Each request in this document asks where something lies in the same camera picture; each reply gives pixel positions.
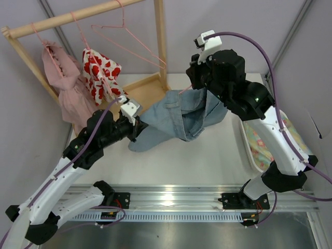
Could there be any light blue denim skirt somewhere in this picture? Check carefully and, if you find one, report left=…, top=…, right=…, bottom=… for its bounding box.
left=128, top=89, right=228, bottom=153

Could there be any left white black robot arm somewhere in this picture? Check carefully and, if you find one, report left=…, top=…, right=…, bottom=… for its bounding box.
left=1, top=107, right=147, bottom=248

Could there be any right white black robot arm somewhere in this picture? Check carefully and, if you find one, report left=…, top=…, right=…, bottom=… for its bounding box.
left=186, top=50, right=318, bottom=209

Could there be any pink hanger with dress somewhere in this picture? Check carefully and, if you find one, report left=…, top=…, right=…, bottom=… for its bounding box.
left=30, top=22, right=64, bottom=78

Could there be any wooden clothes rack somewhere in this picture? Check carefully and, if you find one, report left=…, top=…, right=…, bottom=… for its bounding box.
left=0, top=0, right=172, bottom=135

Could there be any pink dress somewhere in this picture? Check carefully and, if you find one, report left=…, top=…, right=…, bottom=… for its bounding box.
left=41, top=40, right=97, bottom=133

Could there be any red floral white garment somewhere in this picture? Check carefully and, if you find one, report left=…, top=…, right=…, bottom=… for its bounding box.
left=82, top=48, right=128, bottom=106

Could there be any white perforated plastic basket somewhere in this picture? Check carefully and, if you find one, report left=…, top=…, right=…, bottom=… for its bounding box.
left=239, top=120, right=271, bottom=173

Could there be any pastel floral cloth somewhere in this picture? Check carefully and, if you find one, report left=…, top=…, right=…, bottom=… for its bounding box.
left=241, top=110, right=313, bottom=172

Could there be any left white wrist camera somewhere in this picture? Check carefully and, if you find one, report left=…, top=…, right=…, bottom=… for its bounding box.
left=119, top=95, right=143, bottom=126

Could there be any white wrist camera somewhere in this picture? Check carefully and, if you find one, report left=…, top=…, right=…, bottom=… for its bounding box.
left=119, top=95, right=143, bottom=126
left=194, top=30, right=222, bottom=65

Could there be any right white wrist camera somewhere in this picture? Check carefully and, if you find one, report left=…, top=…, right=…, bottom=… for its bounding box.
left=194, top=30, right=222, bottom=65

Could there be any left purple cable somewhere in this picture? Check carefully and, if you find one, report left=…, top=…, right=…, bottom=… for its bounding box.
left=0, top=96, right=128, bottom=249

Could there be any purple cable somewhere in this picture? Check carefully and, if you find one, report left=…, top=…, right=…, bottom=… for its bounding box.
left=204, top=31, right=332, bottom=229
left=0, top=96, right=128, bottom=249

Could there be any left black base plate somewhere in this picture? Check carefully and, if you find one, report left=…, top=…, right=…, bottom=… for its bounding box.
left=103, top=192, right=131, bottom=209

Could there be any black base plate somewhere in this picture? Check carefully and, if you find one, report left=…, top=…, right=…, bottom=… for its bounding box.
left=103, top=192, right=131, bottom=209
left=217, top=192, right=270, bottom=210

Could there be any aluminium mounting rail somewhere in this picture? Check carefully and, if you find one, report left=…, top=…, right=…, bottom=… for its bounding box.
left=36, top=184, right=319, bottom=214

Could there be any white slotted cable duct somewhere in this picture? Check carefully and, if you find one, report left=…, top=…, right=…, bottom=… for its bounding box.
left=72, top=211, right=243, bottom=223

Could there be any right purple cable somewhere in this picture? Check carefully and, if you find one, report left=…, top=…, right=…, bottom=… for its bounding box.
left=204, top=31, right=332, bottom=229

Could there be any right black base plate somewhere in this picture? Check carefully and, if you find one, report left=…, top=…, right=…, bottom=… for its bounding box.
left=217, top=192, right=270, bottom=210

